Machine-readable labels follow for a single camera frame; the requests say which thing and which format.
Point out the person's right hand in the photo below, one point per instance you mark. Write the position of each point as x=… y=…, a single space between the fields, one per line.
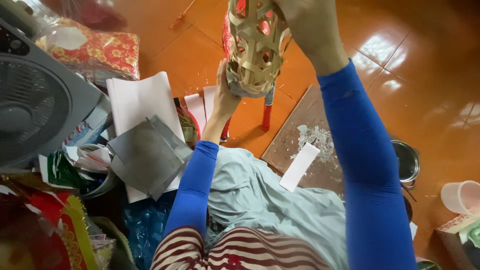
x=311 y=26

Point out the person's left hand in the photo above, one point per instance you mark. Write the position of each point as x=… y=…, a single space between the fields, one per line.
x=225 y=98

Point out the person's left fingers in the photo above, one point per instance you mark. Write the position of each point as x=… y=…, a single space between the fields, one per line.
x=224 y=75

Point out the woven bamboo frame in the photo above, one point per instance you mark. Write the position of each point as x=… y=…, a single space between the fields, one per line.
x=257 y=45

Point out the white paper strips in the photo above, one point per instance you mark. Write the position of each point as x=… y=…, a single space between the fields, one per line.
x=200 y=105

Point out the stack of white paper sheets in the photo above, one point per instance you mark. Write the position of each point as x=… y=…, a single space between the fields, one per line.
x=144 y=101

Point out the brown cardboard board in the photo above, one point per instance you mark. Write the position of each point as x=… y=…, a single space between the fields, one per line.
x=300 y=150

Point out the grey paper sheets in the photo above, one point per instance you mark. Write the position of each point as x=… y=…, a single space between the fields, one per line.
x=150 y=157

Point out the pile of white paper scraps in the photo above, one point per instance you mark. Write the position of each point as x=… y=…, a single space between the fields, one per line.
x=318 y=140

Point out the white paper strip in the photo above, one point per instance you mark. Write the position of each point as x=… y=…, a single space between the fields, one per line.
x=299 y=166

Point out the red floral wrapped package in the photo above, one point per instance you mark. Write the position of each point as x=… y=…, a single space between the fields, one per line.
x=97 y=52

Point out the grey cloth on lap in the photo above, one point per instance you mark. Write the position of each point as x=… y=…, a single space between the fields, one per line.
x=277 y=202

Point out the basin of paper scraps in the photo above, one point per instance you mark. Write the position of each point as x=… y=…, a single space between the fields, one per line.
x=88 y=165

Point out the blue plastic bag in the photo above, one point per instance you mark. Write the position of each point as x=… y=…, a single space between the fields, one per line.
x=146 y=225

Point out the person's striped clothing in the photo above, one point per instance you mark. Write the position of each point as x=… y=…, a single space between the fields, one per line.
x=232 y=251

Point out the grey box fan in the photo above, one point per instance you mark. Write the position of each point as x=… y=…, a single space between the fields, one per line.
x=37 y=101

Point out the metal bowl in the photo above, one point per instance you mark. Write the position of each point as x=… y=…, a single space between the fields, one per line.
x=405 y=161

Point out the red and yellow decorated paper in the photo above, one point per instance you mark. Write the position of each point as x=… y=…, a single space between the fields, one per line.
x=48 y=232

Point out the translucent plastic cup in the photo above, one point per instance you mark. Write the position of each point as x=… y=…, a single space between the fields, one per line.
x=462 y=197

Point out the patterned cardboard box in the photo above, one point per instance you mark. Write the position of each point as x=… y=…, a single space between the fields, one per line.
x=459 y=240

